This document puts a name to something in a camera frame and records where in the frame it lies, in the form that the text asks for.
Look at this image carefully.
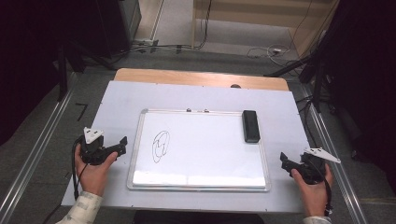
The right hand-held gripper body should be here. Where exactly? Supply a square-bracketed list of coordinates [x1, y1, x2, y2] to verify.
[298, 147, 342, 186]

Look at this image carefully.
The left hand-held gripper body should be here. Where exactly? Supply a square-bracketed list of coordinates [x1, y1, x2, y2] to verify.
[79, 126, 120, 166]

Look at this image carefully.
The black whiteboard eraser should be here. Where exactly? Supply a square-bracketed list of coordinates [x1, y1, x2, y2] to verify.
[241, 109, 262, 144]

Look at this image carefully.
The white metal-framed whiteboard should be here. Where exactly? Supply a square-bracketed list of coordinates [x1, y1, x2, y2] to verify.
[126, 107, 272, 192]

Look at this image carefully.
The person's left hand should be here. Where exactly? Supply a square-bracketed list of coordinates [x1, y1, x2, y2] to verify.
[74, 150, 120, 198]

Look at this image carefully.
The person's right hand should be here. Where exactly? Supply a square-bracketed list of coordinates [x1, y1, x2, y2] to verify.
[290, 164, 334, 218]

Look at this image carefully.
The black tape corner mark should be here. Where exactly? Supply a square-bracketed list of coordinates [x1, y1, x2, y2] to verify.
[75, 103, 90, 122]

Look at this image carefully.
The black metal stand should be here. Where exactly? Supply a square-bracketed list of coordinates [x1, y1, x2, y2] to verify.
[56, 41, 117, 103]
[263, 29, 331, 114]

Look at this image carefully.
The wooden table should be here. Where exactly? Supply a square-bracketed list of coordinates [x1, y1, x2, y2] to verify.
[113, 67, 290, 92]

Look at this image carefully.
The power strip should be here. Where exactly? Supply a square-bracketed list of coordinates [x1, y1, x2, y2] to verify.
[133, 37, 160, 52]

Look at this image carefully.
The black cabinet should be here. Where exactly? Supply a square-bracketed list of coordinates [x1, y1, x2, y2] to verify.
[94, 0, 143, 59]

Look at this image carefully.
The wooden shelf unit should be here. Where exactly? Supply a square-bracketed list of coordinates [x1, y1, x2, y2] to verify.
[191, 0, 341, 58]

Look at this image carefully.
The aluminium floor rail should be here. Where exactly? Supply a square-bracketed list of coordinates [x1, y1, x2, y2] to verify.
[0, 72, 78, 224]
[302, 86, 370, 224]

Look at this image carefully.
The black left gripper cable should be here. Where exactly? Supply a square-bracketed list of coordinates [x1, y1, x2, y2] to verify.
[71, 137, 89, 201]

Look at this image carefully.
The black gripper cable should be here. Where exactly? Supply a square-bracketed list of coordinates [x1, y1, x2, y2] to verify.
[71, 137, 89, 201]
[311, 160, 334, 217]

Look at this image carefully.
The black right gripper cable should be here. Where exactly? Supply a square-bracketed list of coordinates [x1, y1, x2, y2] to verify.
[311, 160, 334, 217]

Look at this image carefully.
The black floor cable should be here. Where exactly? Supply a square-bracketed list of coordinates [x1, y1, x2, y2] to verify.
[108, 0, 214, 64]

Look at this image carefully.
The white floor cable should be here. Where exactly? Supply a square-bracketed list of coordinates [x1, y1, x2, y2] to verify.
[246, 44, 293, 67]

